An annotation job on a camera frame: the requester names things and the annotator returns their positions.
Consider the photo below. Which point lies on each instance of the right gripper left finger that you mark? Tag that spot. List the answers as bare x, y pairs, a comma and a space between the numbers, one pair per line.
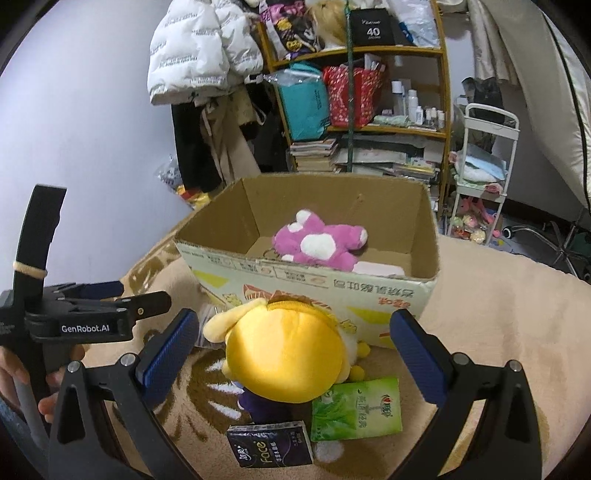
83, 442

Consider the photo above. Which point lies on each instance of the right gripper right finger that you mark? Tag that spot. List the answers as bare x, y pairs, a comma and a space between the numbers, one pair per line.
506, 443

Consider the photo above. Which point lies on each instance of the green tissue pack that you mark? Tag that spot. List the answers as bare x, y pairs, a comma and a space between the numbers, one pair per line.
357, 410

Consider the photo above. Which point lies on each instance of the yellow plush toy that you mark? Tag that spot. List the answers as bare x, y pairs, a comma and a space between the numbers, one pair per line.
285, 349

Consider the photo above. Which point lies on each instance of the person's left hand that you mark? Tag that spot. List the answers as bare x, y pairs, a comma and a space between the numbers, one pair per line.
13, 370

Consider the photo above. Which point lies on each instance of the white-haired dark plush doll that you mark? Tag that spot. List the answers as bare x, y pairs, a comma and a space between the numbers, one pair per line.
266, 411

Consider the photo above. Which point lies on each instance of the dark purple tissue pack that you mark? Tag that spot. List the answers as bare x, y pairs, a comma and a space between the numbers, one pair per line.
280, 445

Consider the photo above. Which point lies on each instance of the snack bags on floor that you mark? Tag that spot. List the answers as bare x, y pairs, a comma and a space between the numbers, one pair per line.
168, 173

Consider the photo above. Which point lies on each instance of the cardboard box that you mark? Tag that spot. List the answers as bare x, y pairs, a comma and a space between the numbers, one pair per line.
227, 246

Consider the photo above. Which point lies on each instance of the beige patterned rug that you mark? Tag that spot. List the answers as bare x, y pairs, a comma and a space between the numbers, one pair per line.
493, 306

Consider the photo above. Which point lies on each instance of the pink white plush toy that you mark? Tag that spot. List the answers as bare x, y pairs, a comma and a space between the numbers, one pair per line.
309, 241

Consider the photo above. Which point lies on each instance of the beige coat hanging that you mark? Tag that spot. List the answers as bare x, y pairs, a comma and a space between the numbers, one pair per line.
221, 120

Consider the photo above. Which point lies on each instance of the white utility cart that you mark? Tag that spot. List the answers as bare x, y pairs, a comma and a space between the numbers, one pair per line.
481, 178

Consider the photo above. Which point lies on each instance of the white puffer jacket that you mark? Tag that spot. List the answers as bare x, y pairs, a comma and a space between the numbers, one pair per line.
201, 50

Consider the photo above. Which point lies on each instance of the stack of books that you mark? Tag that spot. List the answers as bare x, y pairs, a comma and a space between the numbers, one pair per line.
314, 156

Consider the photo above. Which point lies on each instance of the teal bag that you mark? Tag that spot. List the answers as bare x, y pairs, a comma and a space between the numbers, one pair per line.
305, 101

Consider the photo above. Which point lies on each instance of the red gift bag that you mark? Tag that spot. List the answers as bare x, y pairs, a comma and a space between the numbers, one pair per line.
366, 88

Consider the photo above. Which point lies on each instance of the wooden shelf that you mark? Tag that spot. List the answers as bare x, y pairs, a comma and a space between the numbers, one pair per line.
410, 135

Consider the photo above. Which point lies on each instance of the white softbox curtain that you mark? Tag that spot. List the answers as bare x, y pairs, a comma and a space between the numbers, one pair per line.
518, 42

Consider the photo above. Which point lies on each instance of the black box with 40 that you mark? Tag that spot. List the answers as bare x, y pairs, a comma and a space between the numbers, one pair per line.
372, 27

